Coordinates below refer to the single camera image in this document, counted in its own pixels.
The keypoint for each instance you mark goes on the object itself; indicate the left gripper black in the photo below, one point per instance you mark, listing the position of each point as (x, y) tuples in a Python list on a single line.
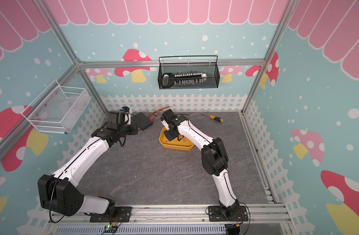
[(134, 129)]

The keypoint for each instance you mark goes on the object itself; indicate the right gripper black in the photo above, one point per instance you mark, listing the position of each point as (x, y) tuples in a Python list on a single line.
[(169, 137)]

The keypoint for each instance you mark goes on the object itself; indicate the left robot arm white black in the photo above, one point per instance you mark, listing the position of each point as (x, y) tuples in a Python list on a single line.
[(58, 192)]

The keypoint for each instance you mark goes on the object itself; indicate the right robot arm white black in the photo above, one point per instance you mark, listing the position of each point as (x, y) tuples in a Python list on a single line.
[(214, 157)]

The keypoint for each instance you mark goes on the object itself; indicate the black flat box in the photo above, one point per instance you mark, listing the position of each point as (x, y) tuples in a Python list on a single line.
[(143, 121)]

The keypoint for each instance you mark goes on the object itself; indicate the yellow plastic storage box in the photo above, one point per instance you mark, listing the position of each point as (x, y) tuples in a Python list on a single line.
[(183, 144)]

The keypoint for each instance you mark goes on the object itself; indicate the black socket bit holder set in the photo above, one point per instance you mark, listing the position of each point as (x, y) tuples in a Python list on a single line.
[(170, 80)]

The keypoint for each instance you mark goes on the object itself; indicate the yellow black screwdriver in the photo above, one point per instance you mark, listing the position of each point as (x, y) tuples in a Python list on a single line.
[(216, 118)]

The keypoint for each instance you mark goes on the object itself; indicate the green circuit board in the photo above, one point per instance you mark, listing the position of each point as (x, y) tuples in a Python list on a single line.
[(110, 229)]

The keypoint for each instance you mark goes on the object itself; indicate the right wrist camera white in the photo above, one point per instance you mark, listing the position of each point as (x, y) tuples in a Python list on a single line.
[(164, 123)]

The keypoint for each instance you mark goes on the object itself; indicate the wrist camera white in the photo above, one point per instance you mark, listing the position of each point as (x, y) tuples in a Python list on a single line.
[(164, 123), (120, 117)]

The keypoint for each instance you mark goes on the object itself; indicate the red handled pliers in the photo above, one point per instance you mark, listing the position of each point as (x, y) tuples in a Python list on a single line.
[(156, 113)]

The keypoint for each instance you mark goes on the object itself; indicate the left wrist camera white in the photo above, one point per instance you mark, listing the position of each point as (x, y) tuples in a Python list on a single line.
[(120, 117)]

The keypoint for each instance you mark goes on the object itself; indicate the black wire mesh basket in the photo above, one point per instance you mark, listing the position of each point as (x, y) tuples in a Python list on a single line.
[(188, 72)]

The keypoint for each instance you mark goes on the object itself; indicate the white wire mesh basket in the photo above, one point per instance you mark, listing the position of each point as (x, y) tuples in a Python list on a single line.
[(57, 108)]

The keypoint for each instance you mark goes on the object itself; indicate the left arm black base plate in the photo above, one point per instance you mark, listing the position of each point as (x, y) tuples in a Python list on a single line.
[(120, 213)]

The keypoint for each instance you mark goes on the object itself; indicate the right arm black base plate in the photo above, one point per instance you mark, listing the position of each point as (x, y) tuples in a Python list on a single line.
[(215, 214)]

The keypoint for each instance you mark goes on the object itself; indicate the aluminium front rail frame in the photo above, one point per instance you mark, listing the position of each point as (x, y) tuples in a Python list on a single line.
[(264, 219)]

